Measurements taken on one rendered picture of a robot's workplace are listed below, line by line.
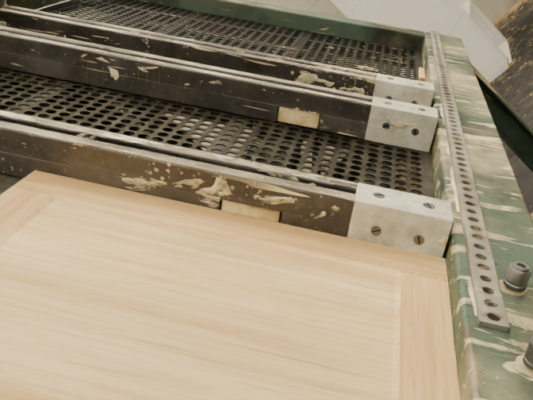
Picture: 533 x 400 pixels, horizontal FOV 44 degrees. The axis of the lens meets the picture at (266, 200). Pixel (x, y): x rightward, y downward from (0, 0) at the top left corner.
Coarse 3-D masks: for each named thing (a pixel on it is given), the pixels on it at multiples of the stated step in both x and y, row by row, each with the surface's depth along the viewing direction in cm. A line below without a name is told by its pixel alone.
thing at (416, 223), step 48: (0, 144) 90; (48, 144) 89; (96, 144) 88; (144, 144) 90; (144, 192) 89; (192, 192) 87; (240, 192) 86; (288, 192) 85; (336, 192) 85; (384, 192) 87; (384, 240) 85; (432, 240) 83
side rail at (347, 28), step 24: (144, 0) 219; (168, 0) 217; (192, 0) 216; (216, 0) 214; (240, 0) 218; (168, 24) 221; (240, 24) 216; (288, 24) 213; (312, 24) 212; (336, 24) 210; (360, 24) 209; (408, 48) 209
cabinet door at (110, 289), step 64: (64, 192) 86; (128, 192) 88; (0, 256) 71; (64, 256) 73; (128, 256) 75; (192, 256) 77; (256, 256) 79; (320, 256) 81; (384, 256) 82; (0, 320) 62; (64, 320) 63; (128, 320) 64; (192, 320) 66; (256, 320) 67; (320, 320) 69; (384, 320) 70; (448, 320) 72; (0, 384) 54; (64, 384) 56; (128, 384) 57; (192, 384) 58; (256, 384) 59; (320, 384) 60; (384, 384) 61; (448, 384) 62
